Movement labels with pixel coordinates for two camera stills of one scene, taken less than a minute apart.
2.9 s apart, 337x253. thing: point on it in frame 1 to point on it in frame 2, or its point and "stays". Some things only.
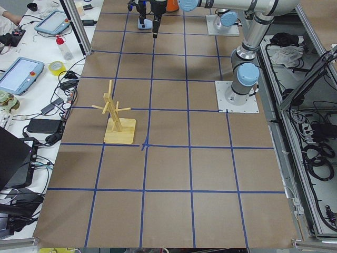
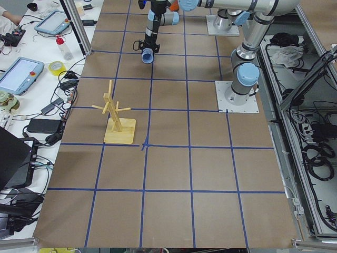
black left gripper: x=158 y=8 stays
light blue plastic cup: x=148 y=24 to x=147 y=55
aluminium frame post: x=79 y=26 stays
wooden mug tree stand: x=119 y=130 stays
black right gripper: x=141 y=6 to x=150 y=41
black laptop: x=18 y=159 stays
